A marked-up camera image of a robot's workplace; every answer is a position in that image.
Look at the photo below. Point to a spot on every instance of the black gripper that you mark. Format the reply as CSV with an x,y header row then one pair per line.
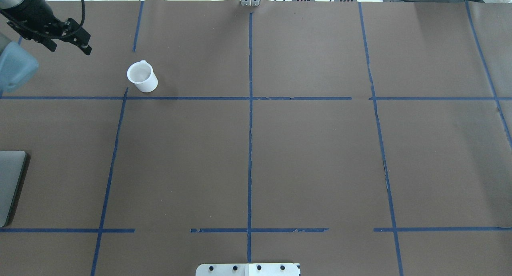
x,y
33,12

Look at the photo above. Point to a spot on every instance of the white plastic cup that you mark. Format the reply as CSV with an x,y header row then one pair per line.
x,y
142,75

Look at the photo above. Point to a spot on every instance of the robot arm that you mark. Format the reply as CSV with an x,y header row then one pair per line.
x,y
17,65

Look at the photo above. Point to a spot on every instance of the grey closed laptop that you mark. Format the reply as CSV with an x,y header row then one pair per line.
x,y
12,165

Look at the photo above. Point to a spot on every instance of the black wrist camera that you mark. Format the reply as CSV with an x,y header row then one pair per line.
x,y
72,32

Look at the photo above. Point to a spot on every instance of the white metal base plate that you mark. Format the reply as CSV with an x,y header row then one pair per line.
x,y
249,269

